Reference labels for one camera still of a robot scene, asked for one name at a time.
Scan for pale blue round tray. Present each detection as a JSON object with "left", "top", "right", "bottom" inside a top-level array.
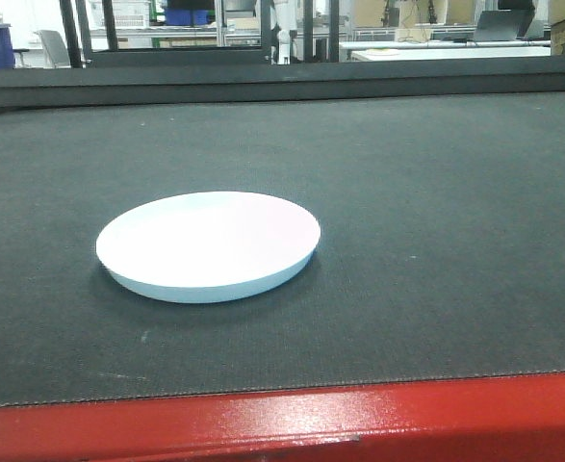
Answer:
[{"left": 95, "top": 192, "right": 321, "bottom": 304}]

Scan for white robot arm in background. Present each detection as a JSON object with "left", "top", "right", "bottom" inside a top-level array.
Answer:
[{"left": 270, "top": 0, "right": 297, "bottom": 65}]

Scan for dark grey table mat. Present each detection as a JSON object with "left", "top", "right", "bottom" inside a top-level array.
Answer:
[{"left": 0, "top": 90, "right": 565, "bottom": 409}]

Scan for white background table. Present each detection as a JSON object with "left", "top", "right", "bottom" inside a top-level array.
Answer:
[{"left": 339, "top": 40, "right": 552, "bottom": 62}]

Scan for grey background chair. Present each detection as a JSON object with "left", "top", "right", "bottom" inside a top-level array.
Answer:
[{"left": 36, "top": 30, "right": 71, "bottom": 68}]

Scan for open grey laptop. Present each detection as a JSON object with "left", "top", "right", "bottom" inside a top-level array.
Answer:
[{"left": 473, "top": 10, "right": 534, "bottom": 42}]

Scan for black metal frame uprights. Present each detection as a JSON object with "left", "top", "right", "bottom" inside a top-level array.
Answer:
[{"left": 60, "top": 1, "right": 340, "bottom": 69}]

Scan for red metal table frame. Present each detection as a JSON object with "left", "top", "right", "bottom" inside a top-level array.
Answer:
[{"left": 0, "top": 373, "right": 565, "bottom": 461}]

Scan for black rail behind table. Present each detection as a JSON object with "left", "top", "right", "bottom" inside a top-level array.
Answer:
[{"left": 0, "top": 56, "right": 565, "bottom": 108}]

